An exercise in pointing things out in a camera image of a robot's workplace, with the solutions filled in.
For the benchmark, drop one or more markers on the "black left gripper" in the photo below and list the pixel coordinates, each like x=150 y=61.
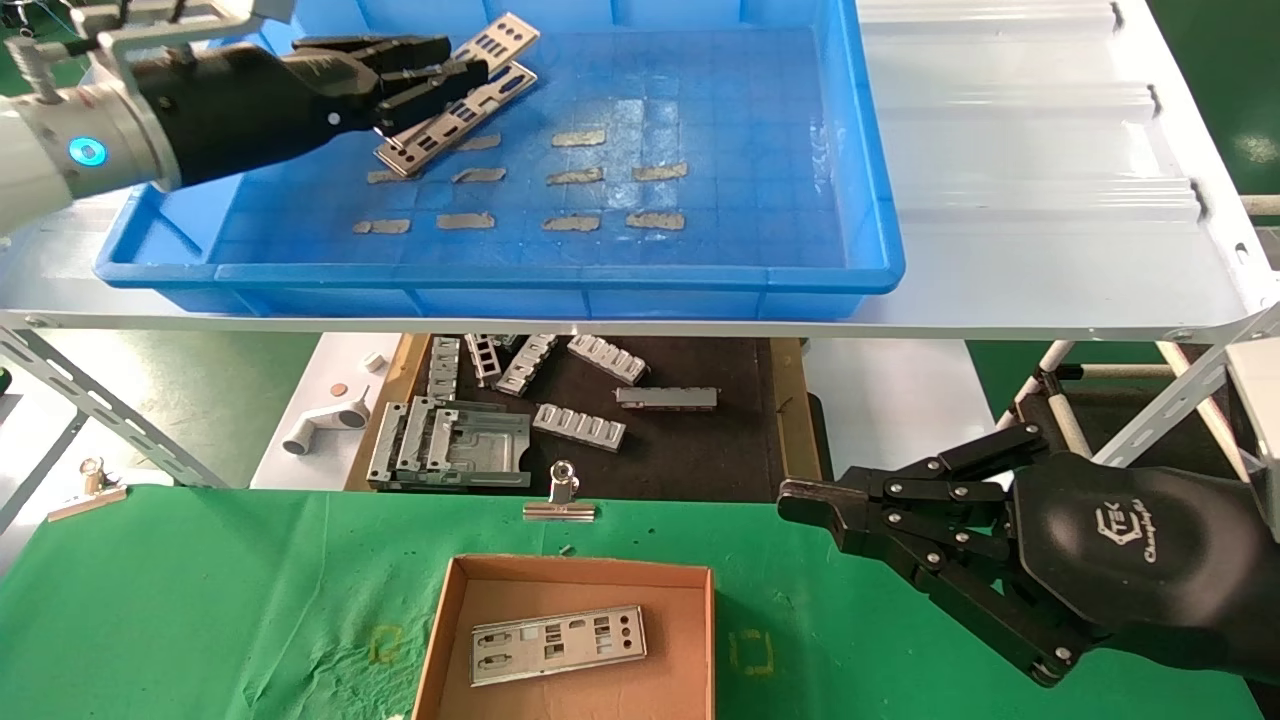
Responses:
x=250 y=105

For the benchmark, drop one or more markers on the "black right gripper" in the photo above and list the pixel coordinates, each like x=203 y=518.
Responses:
x=1150 y=570

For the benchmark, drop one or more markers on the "silver metal I/O shield plate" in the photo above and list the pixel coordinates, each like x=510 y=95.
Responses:
x=580 y=662
x=527 y=76
x=527 y=28

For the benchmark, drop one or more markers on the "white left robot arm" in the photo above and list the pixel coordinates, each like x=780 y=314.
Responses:
x=40 y=160

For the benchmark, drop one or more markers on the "blue plastic tray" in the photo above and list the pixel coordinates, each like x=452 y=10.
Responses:
x=700 y=100

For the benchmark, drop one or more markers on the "brown cardboard box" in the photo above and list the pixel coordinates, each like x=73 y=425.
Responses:
x=600 y=700

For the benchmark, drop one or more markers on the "grey tape strip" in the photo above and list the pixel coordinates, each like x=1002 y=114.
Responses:
x=576 y=177
x=383 y=177
x=580 y=139
x=480 y=175
x=487 y=143

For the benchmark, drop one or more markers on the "white perforated shelf leg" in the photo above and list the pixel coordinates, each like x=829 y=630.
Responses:
x=1130 y=435
x=100 y=405

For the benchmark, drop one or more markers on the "white pipe rack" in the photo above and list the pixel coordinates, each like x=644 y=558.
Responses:
x=1058 y=352

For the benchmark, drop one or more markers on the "wood framed black mat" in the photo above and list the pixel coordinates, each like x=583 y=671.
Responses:
x=700 y=450

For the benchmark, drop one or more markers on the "beige perforated angle bar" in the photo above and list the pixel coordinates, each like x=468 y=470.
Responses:
x=1225 y=440

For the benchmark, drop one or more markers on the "small white cap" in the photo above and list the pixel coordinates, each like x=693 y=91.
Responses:
x=374 y=361

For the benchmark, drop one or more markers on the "grey flat metal bar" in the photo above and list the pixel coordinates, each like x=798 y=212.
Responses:
x=665 y=399

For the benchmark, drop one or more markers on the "grey ribbed metal block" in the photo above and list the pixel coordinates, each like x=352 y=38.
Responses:
x=580 y=428
x=610 y=360

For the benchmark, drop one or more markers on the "white metal shelf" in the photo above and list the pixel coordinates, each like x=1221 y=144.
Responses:
x=1000 y=200

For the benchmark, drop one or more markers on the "white pipe fitting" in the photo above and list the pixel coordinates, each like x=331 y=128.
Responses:
x=320 y=425

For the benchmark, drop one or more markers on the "silver binder clip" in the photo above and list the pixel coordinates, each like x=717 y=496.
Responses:
x=560 y=511
x=85 y=505

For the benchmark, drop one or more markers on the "white horizontal rod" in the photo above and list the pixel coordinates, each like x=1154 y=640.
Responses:
x=1262 y=206

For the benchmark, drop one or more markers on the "green table cloth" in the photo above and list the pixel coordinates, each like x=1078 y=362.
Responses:
x=250 y=600

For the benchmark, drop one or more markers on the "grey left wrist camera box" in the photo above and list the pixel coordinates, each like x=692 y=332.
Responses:
x=265 y=8

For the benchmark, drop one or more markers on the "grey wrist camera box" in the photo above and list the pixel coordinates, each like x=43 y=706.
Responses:
x=265 y=8
x=1262 y=420

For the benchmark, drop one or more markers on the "grey slotted metal bracket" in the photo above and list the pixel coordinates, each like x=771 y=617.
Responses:
x=487 y=362
x=525 y=368
x=445 y=370

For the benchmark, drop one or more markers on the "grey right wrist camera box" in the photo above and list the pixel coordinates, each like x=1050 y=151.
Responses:
x=1262 y=420

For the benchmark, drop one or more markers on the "large grey metal frame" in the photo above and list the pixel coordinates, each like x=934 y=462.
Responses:
x=480 y=472

